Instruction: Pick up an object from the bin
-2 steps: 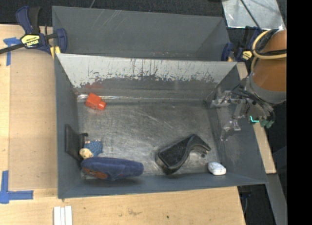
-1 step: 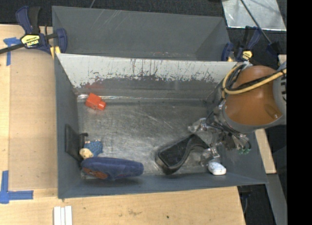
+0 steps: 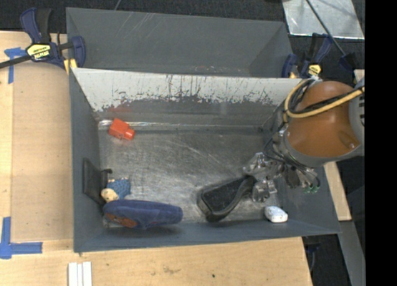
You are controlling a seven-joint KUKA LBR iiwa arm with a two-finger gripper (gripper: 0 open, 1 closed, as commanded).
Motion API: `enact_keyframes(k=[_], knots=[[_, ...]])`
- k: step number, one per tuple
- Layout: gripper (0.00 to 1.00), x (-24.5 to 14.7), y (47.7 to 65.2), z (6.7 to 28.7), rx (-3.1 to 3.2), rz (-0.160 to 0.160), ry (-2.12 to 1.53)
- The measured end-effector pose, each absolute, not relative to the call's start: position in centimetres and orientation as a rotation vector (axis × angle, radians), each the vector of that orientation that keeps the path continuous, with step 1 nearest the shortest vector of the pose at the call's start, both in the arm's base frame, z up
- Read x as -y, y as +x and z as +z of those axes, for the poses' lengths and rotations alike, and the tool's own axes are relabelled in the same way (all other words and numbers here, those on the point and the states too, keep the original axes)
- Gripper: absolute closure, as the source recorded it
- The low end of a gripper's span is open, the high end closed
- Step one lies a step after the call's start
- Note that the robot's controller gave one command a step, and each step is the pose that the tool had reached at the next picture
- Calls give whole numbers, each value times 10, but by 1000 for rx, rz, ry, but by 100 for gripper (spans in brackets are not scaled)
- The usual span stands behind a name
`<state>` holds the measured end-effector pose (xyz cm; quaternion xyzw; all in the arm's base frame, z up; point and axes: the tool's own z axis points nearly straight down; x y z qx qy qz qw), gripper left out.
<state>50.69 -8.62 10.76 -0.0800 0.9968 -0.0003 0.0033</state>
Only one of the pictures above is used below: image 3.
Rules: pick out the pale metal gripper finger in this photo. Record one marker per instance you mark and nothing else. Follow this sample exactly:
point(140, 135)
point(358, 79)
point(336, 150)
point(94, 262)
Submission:
point(255, 167)
point(263, 192)

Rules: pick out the small white plastic device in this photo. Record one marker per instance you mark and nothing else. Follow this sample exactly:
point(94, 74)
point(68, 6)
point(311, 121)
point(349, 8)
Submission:
point(276, 214)

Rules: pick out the grey metal bin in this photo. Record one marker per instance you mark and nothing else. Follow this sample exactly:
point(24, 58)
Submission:
point(186, 154)

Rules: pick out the dark blue slipper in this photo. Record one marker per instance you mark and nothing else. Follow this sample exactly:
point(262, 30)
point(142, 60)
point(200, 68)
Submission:
point(145, 213)

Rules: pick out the blue knitted toy figure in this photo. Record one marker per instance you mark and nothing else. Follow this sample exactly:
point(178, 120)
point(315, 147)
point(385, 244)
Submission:
point(119, 187)

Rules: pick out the red plastic block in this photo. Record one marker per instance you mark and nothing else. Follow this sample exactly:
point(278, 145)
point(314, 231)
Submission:
point(120, 129)

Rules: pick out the black flat case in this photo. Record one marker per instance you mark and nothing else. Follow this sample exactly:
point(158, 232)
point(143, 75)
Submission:
point(91, 180)

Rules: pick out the pale wood board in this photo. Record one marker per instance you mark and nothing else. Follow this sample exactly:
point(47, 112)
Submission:
point(41, 154)

